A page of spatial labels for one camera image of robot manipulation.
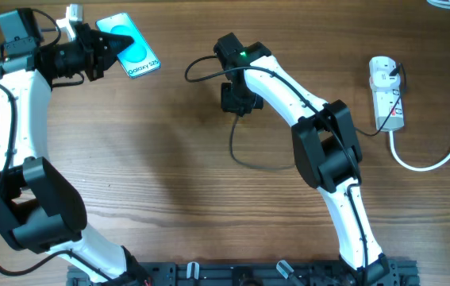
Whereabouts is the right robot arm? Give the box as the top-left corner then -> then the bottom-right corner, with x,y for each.
213,33 -> 389,285

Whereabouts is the black USB charging cable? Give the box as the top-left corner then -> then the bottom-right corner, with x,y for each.
229,62 -> 407,172

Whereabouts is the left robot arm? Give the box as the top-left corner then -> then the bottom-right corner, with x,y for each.
0,4 -> 153,285

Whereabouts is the turquoise screen smartphone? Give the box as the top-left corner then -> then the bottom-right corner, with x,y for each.
95,13 -> 161,79

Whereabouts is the white power strip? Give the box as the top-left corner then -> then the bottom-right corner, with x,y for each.
369,56 -> 404,132

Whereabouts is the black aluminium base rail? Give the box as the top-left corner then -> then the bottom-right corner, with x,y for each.
66,260 -> 421,286

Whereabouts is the white USB charger plug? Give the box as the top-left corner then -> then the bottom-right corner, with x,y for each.
369,70 -> 401,91

